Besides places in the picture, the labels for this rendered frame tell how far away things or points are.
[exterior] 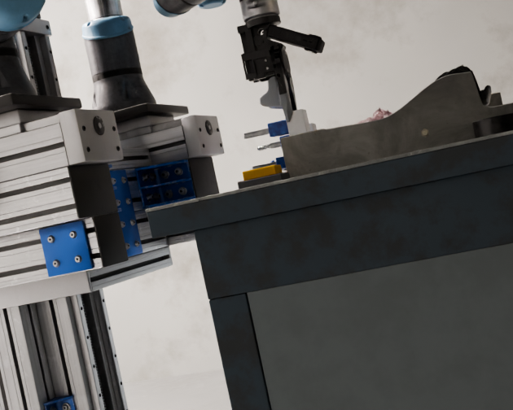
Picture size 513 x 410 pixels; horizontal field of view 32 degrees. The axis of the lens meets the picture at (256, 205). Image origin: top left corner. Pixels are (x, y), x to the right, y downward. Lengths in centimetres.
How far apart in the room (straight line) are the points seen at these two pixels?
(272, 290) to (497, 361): 28
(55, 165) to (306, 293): 59
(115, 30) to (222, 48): 229
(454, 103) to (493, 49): 237
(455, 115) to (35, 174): 76
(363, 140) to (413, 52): 242
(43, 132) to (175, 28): 295
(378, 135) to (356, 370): 67
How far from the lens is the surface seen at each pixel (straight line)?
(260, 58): 178
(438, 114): 168
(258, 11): 179
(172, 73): 443
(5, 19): 151
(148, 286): 455
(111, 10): 224
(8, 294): 177
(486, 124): 149
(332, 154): 169
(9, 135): 158
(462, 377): 111
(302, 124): 176
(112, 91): 204
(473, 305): 109
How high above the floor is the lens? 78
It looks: level
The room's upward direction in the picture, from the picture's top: 12 degrees counter-clockwise
